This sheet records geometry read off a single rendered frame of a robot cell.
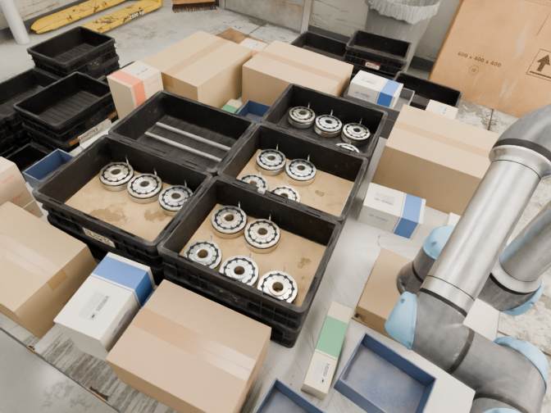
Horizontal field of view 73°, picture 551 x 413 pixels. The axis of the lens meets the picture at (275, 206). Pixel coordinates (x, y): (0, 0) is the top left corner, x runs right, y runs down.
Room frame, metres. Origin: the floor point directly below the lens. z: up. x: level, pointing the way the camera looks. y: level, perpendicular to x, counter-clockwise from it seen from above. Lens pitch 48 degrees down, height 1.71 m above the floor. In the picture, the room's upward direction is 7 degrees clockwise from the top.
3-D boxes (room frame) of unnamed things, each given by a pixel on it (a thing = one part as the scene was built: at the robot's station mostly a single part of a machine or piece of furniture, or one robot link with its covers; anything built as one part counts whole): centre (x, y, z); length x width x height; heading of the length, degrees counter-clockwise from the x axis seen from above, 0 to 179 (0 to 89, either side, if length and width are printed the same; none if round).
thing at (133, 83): (1.29, 0.60, 0.89); 0.16 x 0.12 x 0.07; 154
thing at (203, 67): (1.54, 0.41, 0.80); 0.40 x 0.30 x 0.20; 154
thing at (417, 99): (2.02, -0.78, 0.37); 0.40 x 0.30 x 0.45; 67
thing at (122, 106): (1.30, 0.61, 0.81); 0.16 x 0.12 x 0.07; 153
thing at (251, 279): (0.52, 0.07, 0.86); 0.10 x 0.10 x 0.01
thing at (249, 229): (0.65, 0.03, 0.86); 0.10 x 0.10 x 0.01
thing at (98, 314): (0.40, 0.38, 0.83); 0.20 x 0.12 x 0.09; 165
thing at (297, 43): (2.69, -0.19, 0.31); 0.40 x 0.30 x 0.34; 67
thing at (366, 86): (1.50, -0.37, 0.85); 0.20 x 0.12 x 0.09; 67
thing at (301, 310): (0.59, 0.05, 0.92); 0.40 x 0.30 x 0.02; 71
